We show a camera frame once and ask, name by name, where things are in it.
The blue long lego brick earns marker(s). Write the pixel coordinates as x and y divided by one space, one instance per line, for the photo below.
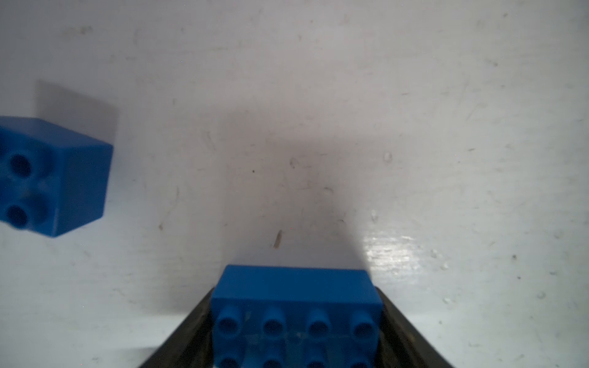
295 317

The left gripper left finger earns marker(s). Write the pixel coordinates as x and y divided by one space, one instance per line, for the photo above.
191 344

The blue small lego brick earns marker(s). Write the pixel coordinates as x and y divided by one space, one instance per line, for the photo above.
53 180

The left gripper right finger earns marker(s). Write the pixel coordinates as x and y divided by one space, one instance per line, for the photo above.
401 345

